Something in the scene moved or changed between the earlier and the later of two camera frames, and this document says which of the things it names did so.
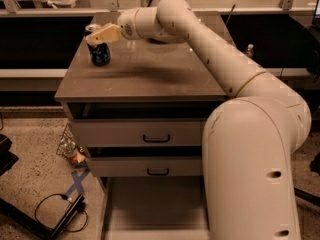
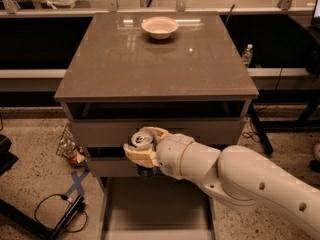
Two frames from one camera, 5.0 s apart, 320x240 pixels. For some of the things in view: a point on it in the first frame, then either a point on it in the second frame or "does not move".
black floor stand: x=36 y=224 does not move
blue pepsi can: x=100 y=53 → x=148 y=171
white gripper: x=128 y=24 → x=170 y=152
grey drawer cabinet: x=140 y=120 does not move
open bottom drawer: x=155 y=208 does not move
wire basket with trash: x=68 y=148 does not move
